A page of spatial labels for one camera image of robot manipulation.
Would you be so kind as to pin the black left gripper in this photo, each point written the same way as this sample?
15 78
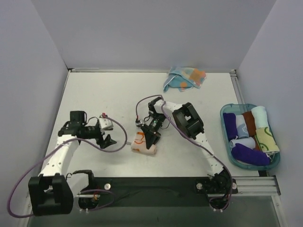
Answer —
102 137

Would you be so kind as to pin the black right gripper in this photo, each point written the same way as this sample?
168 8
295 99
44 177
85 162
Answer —
149 131

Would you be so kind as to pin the orange flower pattern towel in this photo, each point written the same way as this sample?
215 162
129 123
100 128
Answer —
139 145

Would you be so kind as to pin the blue orange patterned towel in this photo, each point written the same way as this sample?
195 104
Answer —
184 78

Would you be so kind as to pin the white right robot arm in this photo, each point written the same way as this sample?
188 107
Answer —
186 120

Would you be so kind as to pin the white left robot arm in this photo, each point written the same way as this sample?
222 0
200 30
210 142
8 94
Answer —
51 192

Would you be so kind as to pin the purple rolled towel back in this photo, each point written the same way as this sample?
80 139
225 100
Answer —
230 125

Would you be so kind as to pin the purple rolled towel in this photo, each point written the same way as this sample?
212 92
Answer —
230 125
250 156

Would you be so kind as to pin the teal plastic basket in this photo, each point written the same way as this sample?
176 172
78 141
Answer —
238 109

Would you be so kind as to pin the light blue rolled towel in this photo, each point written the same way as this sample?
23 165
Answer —
241 127

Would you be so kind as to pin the purple rolled towel front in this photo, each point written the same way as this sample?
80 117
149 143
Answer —
250 156

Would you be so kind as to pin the brown rolled towel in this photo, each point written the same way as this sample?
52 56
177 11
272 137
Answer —
250 123

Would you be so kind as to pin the mint white rolled towel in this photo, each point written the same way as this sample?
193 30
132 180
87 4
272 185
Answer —
260 116

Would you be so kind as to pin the cream green rolled towel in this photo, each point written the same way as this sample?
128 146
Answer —
266 140

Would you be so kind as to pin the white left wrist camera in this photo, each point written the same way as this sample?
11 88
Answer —
105 124

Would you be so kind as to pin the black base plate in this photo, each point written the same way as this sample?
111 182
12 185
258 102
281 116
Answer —
158 192

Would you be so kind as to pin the aluminium front rail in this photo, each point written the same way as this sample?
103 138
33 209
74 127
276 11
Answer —
256 186

